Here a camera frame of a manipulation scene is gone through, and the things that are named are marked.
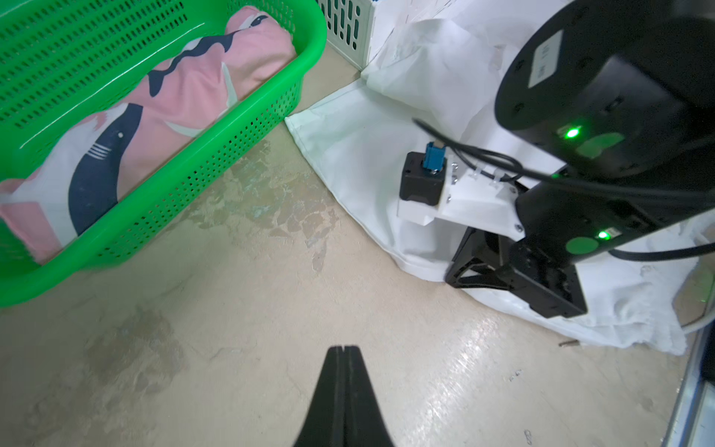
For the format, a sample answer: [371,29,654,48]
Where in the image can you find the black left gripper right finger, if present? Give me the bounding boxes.
[344,346,394,446]

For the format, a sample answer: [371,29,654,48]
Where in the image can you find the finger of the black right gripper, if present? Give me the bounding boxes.
[445,227,511,290]

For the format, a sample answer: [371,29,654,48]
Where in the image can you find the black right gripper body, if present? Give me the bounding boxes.
[496,183,678,318]

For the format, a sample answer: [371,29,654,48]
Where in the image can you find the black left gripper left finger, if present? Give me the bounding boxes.
[294,346,346,446]

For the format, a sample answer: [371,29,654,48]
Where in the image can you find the white shirt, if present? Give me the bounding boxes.
[287,1,696,355]

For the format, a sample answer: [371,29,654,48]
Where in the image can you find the pink shark print shorts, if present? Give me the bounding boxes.
[1,7,296,264]

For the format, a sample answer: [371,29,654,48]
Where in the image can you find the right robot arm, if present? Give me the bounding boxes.
[446,1,714,318]

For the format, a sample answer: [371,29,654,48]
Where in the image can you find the white plastic file organizer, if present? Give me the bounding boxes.
[317,0,448,71]

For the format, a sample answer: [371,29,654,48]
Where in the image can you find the green plastic basket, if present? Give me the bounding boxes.
[1,1,326,307]

